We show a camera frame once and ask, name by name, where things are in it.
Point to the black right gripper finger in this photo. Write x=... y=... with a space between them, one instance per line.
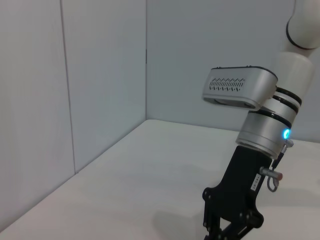
x=235 y=232
x=211 y=232

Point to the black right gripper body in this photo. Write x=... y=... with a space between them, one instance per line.
x=240 y=185

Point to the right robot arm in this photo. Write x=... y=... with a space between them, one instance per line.
x=287 y=87

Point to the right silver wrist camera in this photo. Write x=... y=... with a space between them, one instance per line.
x=240 y=87

